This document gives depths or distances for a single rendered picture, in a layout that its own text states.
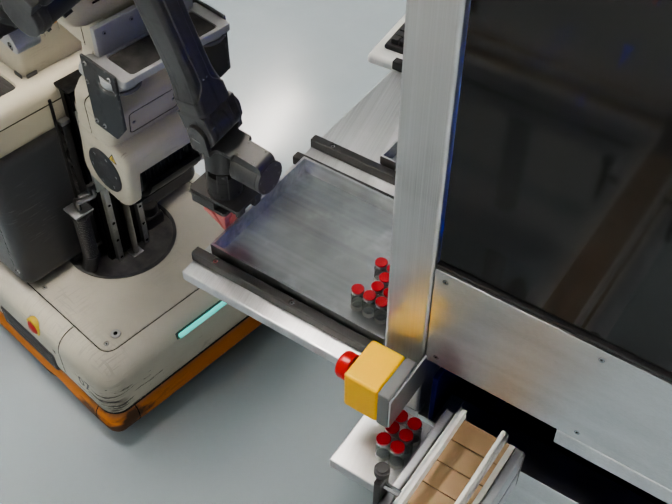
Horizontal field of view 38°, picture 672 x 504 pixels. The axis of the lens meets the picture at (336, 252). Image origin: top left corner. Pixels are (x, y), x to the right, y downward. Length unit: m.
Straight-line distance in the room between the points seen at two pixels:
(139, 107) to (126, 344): 0.61
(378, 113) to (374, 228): 0.31
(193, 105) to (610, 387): 0.69
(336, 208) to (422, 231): 0.56
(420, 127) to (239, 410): 1.55
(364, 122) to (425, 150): 0.81
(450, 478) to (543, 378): 0.20
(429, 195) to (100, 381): 1.33
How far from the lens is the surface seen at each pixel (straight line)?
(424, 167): 1.09
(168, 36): 1.35
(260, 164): 1.45
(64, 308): 2.41
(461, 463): 1.35
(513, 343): 1.21
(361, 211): 1.70
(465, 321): 1.23
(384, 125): 1.87
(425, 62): 1.00
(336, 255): 1.63
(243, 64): 3.49
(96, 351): 2.31
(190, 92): 1.41
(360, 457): 1.40
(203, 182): 1.60
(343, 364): 1.33
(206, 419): 2.50
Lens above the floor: 2.10
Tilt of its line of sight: 48 degrees down
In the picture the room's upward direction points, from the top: straight up
